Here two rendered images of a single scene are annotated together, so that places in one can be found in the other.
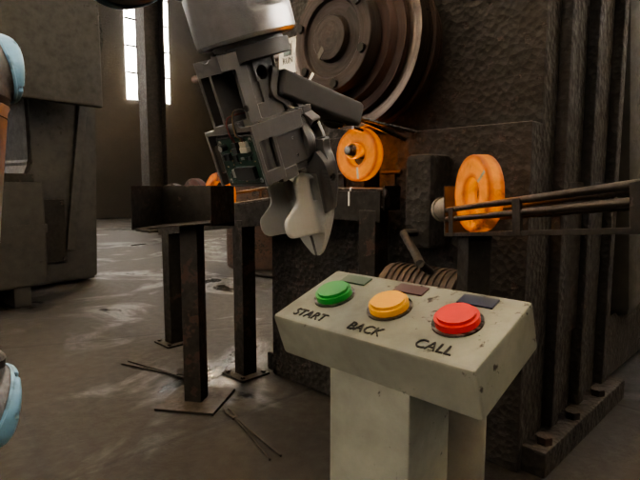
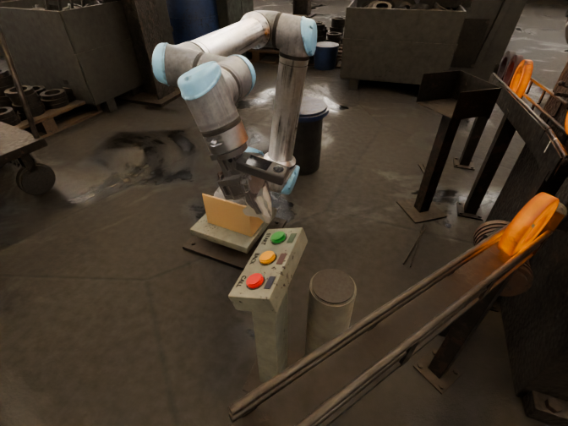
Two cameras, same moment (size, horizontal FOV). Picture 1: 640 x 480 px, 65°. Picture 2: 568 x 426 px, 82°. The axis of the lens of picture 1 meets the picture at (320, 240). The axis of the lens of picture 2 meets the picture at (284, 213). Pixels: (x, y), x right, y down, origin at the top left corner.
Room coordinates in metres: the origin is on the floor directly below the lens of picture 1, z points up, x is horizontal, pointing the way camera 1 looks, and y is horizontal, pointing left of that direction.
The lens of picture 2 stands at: (0.30, -0.58, 1.19)
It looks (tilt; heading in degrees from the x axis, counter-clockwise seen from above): 40 degrees down; 65
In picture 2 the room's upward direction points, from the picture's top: straight up
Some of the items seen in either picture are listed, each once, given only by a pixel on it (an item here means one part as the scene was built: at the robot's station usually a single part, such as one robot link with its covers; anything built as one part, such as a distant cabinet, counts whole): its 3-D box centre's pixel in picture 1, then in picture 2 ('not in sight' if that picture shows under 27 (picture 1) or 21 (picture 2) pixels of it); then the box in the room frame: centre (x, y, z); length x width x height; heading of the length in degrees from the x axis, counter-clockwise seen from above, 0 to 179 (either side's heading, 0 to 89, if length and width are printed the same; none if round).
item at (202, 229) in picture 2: not in sight; (235, 221); (0.60, 0.67, 0.10); 0.32 x 0.32 x 0.04; 40
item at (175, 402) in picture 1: (187, 294); (436, 152); (1.64, 0.44, 0.36); 0.26 x 0.20 x 0.72; 80
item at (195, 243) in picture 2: not in sight; (236, 229); (0.60, 0.67, 0.04); 0.40 x 0.40 x 0.08; 40
